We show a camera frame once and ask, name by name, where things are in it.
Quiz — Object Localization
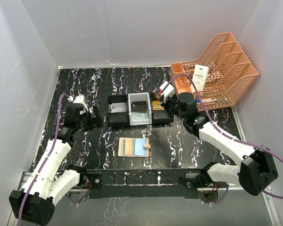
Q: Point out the right black tray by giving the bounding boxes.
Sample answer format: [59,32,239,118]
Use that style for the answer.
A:
[150,92,174,125]

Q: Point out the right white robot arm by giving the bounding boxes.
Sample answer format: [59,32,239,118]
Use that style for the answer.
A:
[159,92,278,196]

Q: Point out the black front base bar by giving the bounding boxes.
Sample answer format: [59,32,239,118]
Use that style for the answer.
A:
[86,168,229,200]

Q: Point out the left black tray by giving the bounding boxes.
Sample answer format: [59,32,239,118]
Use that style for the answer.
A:
[108,95,130,128]

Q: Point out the beige leather card holder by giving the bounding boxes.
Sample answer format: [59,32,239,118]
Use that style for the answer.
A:
[118,137,151,157]

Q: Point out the white middle tray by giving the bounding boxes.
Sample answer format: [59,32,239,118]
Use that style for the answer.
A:
[128,92,152,126]

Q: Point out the aluminium frame rail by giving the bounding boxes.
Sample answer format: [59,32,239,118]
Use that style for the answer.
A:
[9,165,278,226]

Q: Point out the gold card in right tray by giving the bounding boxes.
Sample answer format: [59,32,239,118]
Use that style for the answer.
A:
[152,100,164,111]

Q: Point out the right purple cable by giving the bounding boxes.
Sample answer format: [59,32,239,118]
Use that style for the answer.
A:
[167,74,283,205]

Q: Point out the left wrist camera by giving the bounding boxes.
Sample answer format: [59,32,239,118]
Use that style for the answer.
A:
[67,95,89,112]

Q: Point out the black card in white tray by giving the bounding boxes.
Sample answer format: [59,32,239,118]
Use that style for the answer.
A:
[131,101,147,113]

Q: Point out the white paper receipt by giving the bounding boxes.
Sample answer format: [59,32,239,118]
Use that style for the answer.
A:
[192,65,209,91]

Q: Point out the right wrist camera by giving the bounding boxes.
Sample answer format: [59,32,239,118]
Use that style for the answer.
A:
[158,81,175,104]

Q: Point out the black tray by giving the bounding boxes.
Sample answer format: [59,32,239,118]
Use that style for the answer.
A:
[150,92,174,125]
[108,95,130,128]

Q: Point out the orange plastic file organizer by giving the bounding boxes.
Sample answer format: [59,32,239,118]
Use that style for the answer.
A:
[170,32,258,110]

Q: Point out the silver card in left tray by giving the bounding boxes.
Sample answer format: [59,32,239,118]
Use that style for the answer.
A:
[110,102,127,113]

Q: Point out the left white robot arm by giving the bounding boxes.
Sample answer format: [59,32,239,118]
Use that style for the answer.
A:
[9,102,102,226]

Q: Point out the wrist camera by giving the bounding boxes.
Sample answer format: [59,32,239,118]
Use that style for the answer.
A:
[158,81,175,104]
[67,95,89,112]

